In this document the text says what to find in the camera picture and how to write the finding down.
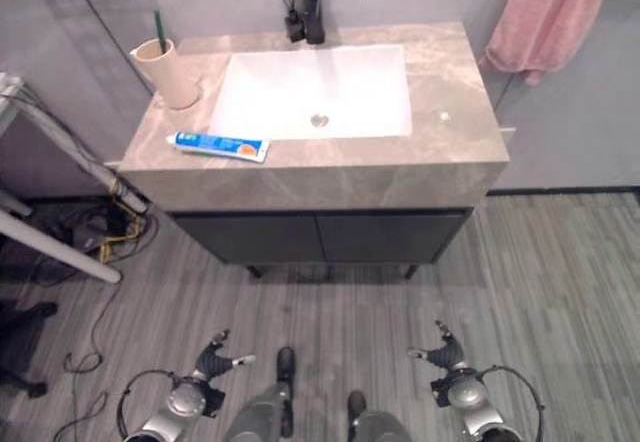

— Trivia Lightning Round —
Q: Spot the black faucet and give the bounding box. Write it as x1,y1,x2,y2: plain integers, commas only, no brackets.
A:
298,0,327,46

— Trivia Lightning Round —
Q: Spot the dark vanity cabinet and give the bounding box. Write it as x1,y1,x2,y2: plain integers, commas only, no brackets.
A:
162,206,476,280

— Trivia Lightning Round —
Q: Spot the silver robot leg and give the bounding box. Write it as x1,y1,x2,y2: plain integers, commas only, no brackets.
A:
346,390,414,442
222,346,296,442

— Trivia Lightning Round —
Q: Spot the black office chair base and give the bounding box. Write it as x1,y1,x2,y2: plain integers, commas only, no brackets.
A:
0,300,59,399

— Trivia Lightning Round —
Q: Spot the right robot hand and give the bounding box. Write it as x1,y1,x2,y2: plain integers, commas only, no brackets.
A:
407,319,469,374

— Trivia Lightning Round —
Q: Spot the left silver robot leg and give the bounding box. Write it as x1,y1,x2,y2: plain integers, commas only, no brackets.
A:
222,346,296,442

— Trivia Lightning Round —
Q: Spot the black floor cable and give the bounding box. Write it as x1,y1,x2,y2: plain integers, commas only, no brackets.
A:
52,281,124,442

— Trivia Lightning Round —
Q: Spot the black vase with white flowers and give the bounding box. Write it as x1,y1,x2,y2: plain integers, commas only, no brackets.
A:
266,0,306,42

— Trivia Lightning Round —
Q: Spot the yellow cable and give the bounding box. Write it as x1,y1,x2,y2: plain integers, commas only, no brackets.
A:
98,181,146,266

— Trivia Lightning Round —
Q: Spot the beige cup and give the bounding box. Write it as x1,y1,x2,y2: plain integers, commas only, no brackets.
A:
129,38,201,111

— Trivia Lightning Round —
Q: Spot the right silver robot leg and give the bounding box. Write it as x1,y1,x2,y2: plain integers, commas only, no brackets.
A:
346,390,414,442

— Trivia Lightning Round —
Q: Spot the marble vanity countertop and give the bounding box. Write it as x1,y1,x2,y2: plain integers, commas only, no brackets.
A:
117,21,510,213

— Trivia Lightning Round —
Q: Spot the grey wrapped pipe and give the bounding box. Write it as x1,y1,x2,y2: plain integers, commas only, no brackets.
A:
0,92,149,215

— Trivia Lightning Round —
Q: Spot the blue toothpaste tube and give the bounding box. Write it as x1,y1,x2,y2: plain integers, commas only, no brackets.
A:
165,131,271,164

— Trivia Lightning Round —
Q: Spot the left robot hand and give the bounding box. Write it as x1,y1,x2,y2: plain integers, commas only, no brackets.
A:
193,329,257,380

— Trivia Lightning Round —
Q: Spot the white table leg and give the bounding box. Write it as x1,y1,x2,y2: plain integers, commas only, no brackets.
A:
0,189,123,284

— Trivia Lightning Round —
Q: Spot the green toothbrush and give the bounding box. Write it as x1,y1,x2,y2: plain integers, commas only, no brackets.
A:
152,10,167,56

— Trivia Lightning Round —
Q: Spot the pink towel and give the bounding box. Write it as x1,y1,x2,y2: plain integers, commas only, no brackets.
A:
478,0,631,86

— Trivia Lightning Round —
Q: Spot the white sink basin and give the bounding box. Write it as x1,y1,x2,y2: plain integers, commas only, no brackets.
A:
207,44,414,141

